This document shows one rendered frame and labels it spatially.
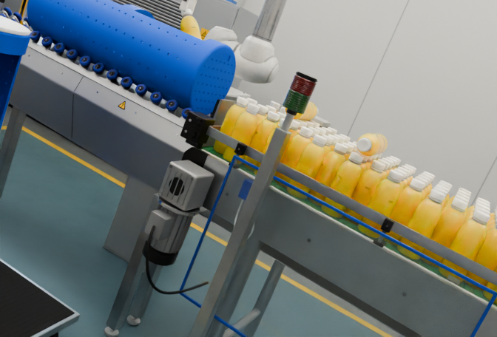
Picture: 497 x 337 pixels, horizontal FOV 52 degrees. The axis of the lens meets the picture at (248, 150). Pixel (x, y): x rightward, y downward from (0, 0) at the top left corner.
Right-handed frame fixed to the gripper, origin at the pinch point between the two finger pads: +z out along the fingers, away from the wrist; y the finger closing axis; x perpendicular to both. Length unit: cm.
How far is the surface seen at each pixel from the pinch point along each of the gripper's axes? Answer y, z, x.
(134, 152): 10, 59, 7
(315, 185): 20, 36, 79
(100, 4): 10.6, 12.7, -31.0
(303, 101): 37, 13, 71
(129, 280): 9, 106, 24
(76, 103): 13, 52, -25
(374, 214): 19, 35, 98
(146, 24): 10.5, 13.0, -7.2
